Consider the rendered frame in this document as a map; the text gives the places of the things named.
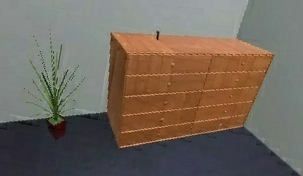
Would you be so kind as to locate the green plant in red pot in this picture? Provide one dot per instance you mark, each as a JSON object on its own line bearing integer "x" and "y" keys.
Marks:
{"x": 56, "y": 94}

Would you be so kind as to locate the wooden chest of drawers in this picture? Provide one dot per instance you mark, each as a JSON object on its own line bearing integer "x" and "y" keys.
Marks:
{"x": 166, "y": 88}

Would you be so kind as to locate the small black upright object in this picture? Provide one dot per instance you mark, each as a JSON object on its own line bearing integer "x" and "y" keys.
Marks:
{"x": 157, "y": 35}

